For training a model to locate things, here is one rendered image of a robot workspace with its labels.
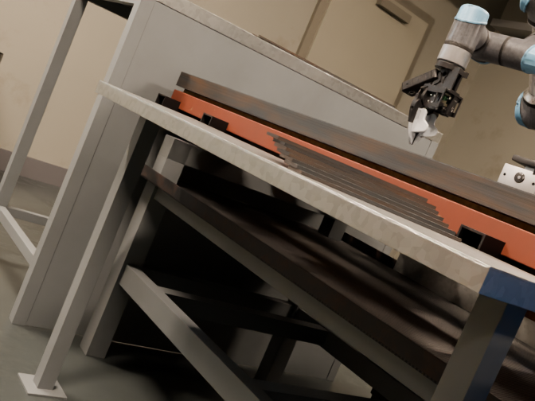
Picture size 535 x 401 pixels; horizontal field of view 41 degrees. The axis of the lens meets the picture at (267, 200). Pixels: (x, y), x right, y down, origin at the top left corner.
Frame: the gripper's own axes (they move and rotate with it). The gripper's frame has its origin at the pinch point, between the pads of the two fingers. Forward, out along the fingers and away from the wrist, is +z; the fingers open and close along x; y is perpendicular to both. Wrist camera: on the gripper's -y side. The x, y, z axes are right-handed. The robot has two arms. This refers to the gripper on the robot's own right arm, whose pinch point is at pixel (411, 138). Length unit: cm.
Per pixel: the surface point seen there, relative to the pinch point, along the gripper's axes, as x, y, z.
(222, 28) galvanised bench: -27, -63, -11
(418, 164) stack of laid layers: -37, 41, 8
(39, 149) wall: 15, -293, 72
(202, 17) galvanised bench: -35, -63, -11
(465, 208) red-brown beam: -38, 55, 12
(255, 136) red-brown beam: -36.5, -10.8, 15.0
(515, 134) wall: 357, -249, -71
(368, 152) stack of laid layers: -37.2, 27.9, 9.3
